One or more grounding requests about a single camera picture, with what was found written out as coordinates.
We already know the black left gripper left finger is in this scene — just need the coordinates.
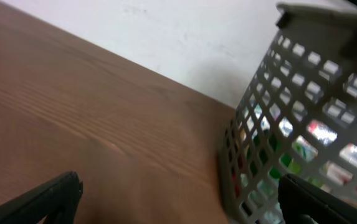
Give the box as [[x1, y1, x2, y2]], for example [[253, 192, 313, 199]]
[[0, 171, 83, 224]]

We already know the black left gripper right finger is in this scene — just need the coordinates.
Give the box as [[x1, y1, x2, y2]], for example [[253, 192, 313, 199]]
[[278, 174, 357, 224]]

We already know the green lidded jar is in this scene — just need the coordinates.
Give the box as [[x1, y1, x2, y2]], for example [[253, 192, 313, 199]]
[[246, 130, 302, 181]]

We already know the Kleenex tissue multipack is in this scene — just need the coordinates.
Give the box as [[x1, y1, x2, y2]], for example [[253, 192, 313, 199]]
[[243, 105, 357, 197]]

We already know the grey plastic basket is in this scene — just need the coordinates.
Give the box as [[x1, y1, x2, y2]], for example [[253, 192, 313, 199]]
[[217, 2, 357, 223]]

